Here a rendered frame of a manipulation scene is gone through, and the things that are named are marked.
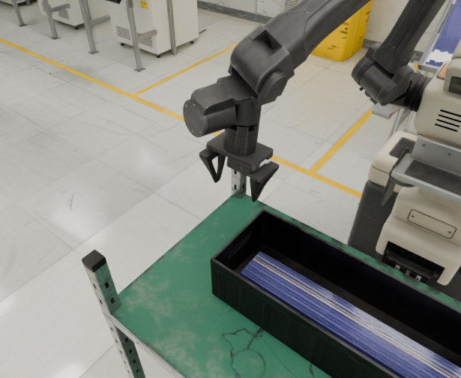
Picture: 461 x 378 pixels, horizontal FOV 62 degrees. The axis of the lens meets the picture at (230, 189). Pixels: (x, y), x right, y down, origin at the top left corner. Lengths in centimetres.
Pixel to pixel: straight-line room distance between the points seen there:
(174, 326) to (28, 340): 132
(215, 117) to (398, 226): 79
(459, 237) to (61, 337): 162
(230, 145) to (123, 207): 183
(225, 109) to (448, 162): 65
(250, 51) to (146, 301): 51
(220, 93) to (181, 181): 200
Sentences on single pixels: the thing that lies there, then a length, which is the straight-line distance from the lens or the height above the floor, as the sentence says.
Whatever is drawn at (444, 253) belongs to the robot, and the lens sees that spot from 122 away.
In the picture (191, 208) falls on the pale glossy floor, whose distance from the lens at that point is 234.
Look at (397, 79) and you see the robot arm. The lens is 91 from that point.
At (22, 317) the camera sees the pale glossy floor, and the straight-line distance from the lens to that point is 211.
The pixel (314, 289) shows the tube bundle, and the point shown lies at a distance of 77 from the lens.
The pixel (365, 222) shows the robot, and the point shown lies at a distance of 165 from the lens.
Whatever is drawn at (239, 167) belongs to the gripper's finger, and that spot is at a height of 122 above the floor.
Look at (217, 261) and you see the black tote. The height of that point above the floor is 106.
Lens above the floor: 162
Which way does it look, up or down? 41 degrees down
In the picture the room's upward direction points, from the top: straight up
